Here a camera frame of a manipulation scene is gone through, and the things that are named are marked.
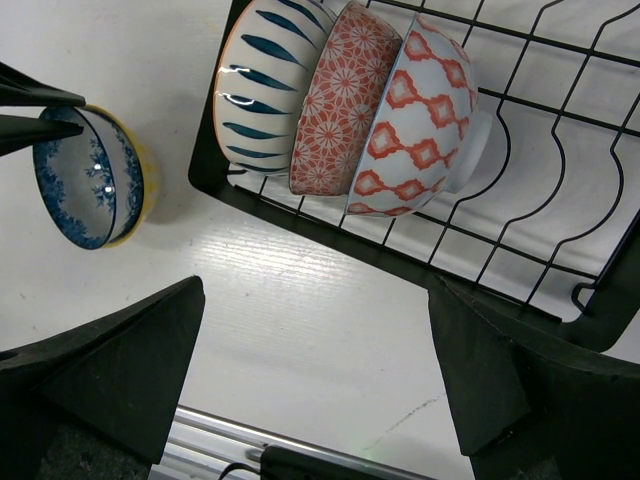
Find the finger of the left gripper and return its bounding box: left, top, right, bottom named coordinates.
left=0, top=115, right=83, bottom=156
left=0, top=63, right=86, bottom=107

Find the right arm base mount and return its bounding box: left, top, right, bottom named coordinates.
left=219, top=444, right=416, bottom=480

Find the black wire dish rack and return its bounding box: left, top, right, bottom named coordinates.
left=188, top=1, right=639, bottom=352

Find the leaf pattern bowl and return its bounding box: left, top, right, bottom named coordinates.
left=289, top=1, right=402, bottom=196

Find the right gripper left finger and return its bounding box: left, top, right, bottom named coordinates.
left=1, top=276, right=205, bottom=479

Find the blue triangle pattern bowl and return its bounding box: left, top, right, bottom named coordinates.
left=344, top=14, right=492, bottom=217

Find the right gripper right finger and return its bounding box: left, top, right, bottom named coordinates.
left=428, top=276, right=639, bottom=479

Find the aluminium frame rail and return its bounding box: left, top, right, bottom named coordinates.
left=149, top=406, right=422, bottom=479

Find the white bowl pink interior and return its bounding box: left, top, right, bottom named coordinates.
left=213, top=0, right=337, bottom=176

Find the blue floral bowl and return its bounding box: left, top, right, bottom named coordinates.
left=33, top=105, right=160, bottom=250

